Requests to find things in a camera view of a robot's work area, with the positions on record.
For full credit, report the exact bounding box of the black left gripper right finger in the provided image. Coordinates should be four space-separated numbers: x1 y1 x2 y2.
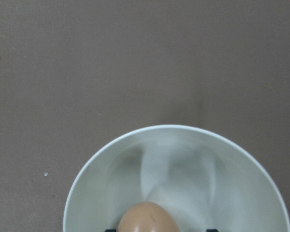
206 229 219 232

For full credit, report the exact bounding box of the brown egg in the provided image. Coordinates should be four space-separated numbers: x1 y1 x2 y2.
116 202 180 232

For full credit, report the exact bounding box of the white ceramic bowl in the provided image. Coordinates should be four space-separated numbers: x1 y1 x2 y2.
62 125 290 232

